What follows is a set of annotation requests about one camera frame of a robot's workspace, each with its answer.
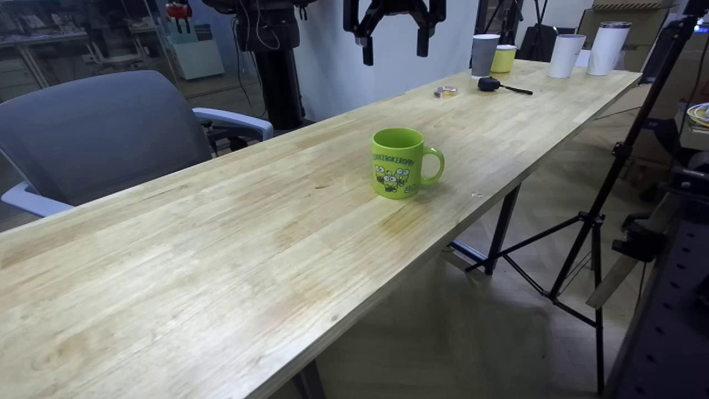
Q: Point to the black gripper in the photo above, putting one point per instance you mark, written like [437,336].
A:
[394,6]

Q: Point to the yellow-green printed mug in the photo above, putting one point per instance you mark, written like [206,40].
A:
[394,172]

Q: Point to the small metal keys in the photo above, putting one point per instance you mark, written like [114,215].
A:
[446,92]

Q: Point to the grey cup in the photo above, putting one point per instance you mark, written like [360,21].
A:
[483,55]

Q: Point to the small yellow cup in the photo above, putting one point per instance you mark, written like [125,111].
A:
[506,59]

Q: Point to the black bag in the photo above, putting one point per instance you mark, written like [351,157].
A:
[536,42]

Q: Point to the small white container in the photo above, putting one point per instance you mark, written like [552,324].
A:
[582,60]

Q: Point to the black table leg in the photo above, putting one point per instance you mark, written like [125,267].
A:
[503,228]
[310,380]

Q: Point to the cardboard box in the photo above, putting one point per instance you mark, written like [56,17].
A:
[638,14]

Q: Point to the black tripod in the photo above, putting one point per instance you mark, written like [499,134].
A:
[618,157]

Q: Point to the grey office chair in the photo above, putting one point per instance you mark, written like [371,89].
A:
[103,134]

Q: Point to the round yellowish plate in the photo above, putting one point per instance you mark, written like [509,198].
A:
[700,114]

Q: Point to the black clamp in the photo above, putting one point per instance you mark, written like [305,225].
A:
[638,239]

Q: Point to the wooden plank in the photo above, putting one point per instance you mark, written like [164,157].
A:
[611,283]

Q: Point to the dark background shelf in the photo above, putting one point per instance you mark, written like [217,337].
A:
[44,34]

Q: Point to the black perforated table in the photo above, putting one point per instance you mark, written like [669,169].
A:
[668,324]

